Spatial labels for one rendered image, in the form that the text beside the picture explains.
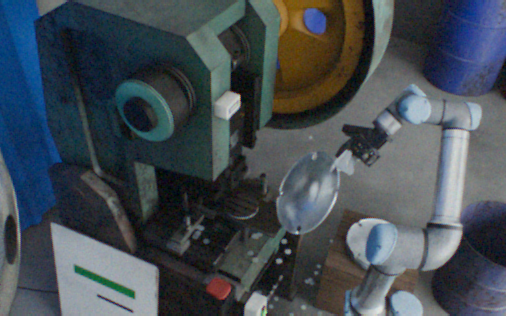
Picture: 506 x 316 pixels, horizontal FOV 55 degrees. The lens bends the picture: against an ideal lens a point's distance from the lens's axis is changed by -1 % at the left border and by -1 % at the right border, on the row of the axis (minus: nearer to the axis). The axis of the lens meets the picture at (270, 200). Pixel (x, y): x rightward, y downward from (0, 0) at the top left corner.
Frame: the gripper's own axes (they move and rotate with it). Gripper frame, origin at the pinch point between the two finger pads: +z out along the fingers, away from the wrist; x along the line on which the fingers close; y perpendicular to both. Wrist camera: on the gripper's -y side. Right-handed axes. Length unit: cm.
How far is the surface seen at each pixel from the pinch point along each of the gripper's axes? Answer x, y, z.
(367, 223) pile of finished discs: 77, -20, 16
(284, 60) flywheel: -8.4, -43.4, -12.3
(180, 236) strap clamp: -14, -14, 54
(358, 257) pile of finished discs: 66, -5, 26
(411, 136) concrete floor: 177, -106, -30
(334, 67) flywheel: -4.8, -26.4, -22.7
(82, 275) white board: -12, -41, 106
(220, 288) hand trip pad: -11, 12, 50
